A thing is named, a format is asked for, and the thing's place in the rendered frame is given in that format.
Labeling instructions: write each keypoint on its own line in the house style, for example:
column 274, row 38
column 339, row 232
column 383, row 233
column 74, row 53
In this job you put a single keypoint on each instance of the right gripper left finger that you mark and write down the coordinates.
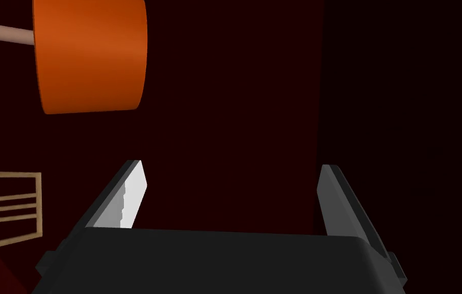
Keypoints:
column 121, row 200

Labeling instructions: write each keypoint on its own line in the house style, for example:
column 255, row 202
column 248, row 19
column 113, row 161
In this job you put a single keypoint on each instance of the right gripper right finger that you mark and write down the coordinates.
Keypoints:
column 343, row 204

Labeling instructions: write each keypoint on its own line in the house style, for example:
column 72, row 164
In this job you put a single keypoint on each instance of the light wooden slatted frame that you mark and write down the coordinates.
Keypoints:
column 38, row 204

